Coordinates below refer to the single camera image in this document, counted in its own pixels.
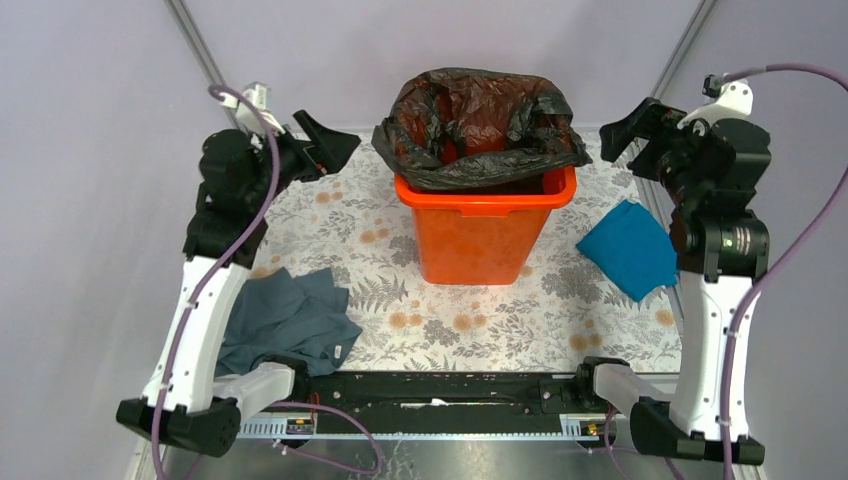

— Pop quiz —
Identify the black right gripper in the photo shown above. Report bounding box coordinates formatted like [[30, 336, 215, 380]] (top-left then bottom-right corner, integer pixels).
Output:
[[597, 96, 711, 208]]

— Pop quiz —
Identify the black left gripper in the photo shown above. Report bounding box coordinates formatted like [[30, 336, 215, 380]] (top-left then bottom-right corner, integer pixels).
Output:
[[245, 108, 360, 209]]

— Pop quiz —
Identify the black plastic trash bag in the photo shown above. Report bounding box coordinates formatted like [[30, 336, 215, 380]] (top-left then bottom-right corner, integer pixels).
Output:
[[371, 67, 592, 192]]

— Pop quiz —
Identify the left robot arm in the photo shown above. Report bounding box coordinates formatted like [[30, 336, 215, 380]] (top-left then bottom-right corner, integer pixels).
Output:
[[116, 110, 361, 457]]

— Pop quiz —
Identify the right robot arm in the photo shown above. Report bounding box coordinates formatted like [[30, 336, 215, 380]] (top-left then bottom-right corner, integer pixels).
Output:
[[572, 98, 771, 466]]

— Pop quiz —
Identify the orange plastic trash bin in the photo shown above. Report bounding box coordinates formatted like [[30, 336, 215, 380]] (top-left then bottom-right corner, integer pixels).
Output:
[[394, 167, 577, 286]]

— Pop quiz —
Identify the floral patterned table mat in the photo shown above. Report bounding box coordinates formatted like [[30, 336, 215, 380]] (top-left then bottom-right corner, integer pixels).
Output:
[[249, 135, 681, 373]]

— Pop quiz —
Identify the bright blue folded cloth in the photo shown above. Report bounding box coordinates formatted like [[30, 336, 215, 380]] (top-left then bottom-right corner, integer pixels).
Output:
[[576, 200, 678, 302]]

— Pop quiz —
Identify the grey-blue crumpled cloth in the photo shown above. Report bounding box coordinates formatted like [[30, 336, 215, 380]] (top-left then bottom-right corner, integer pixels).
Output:
[[215, 268, 362, 377]]

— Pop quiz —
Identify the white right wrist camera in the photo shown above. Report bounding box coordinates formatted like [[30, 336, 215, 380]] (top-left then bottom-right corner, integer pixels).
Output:
[[677, 74, 753, 129]]

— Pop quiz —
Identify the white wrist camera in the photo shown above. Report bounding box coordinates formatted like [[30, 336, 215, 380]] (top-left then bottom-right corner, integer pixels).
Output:
[[219, 82, 283, 137], [677, 74, 753, 129]]

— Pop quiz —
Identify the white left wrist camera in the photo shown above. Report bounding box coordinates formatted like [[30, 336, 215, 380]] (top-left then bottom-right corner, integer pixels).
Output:
[[219, 82, 283, 137]]

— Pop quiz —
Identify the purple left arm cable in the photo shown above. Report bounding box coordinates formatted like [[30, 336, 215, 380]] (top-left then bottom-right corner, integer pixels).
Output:
[[150, 83, 386, 480]]

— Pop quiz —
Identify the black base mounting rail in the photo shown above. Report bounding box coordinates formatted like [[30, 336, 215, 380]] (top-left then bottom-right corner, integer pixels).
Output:
[[291, 371, 610, 437]]

